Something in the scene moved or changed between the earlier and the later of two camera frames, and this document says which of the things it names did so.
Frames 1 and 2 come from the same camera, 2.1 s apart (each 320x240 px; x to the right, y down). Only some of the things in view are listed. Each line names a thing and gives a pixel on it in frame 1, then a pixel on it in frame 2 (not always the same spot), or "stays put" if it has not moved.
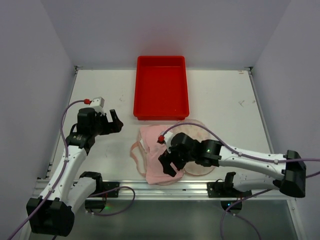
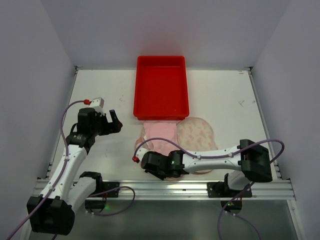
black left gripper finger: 104,120 stays put
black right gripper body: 175,156 → 150,169
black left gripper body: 105,122 stays put
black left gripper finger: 117,125 stays put
